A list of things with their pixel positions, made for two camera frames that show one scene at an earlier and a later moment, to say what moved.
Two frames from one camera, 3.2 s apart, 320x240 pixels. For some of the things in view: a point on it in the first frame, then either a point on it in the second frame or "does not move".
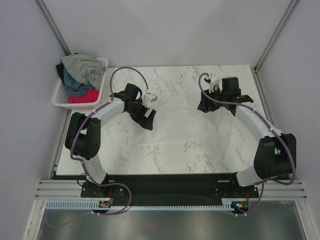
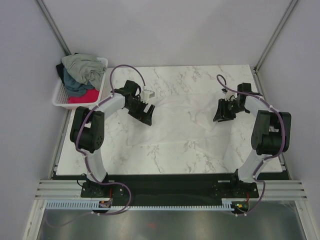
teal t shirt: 72,87 does not move
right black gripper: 205,103 → 222,114
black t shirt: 60,69 does not move
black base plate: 168,188 does not move
